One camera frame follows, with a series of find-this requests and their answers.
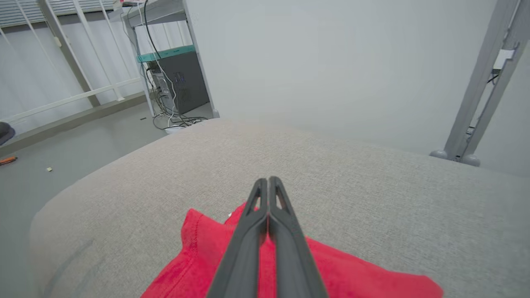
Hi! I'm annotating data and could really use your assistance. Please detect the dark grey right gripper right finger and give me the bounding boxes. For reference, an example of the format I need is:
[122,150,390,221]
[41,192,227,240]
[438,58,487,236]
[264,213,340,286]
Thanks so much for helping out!
[268,176,330,298]

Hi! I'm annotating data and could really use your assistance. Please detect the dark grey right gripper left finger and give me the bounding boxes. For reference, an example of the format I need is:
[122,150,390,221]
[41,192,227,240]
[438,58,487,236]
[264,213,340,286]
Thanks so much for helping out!
[207,178,270,298]

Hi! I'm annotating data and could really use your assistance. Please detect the red white number 23 jersey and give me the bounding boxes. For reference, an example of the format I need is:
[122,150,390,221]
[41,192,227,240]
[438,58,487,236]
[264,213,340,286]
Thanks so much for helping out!
[141,203,443,298]

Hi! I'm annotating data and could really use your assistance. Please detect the dark grey computer tower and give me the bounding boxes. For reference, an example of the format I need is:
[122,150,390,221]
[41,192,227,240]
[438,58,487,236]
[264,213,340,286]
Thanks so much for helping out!
[149,52,210,115]

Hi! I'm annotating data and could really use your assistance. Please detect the grey metal desk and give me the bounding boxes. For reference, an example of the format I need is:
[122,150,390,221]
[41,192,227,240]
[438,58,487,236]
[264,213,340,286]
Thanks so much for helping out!
[122,0,220,120]

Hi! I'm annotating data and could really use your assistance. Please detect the dark rounded object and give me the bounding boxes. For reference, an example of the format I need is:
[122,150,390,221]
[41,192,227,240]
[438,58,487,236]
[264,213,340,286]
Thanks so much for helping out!
[0,122,16,146]

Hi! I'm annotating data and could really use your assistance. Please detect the white metal railing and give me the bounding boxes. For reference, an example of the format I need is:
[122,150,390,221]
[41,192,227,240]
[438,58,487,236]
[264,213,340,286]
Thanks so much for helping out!
[0,0,143,125]

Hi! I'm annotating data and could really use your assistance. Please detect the small white junction box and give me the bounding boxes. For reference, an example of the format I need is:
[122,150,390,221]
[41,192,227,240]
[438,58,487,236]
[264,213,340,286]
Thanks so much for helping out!
[493,49,516,70]

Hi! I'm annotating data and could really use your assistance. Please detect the white slatted blind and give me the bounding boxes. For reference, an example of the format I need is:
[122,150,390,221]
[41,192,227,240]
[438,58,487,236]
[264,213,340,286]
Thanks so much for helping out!
[0,0,117,28]

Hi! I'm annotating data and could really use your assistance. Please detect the tangled floor cables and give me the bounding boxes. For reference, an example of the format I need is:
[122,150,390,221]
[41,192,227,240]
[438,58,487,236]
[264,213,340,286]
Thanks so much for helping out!
[152,110,208,134]

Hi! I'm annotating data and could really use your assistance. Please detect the black hanging cable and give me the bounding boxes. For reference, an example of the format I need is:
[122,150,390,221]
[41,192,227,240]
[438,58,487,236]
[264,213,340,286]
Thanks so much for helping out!
[143,0,163,60]

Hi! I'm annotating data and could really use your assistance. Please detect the grey metal partition post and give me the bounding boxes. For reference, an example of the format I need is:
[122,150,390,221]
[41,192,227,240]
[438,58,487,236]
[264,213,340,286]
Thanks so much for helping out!
[430,0,530,167]

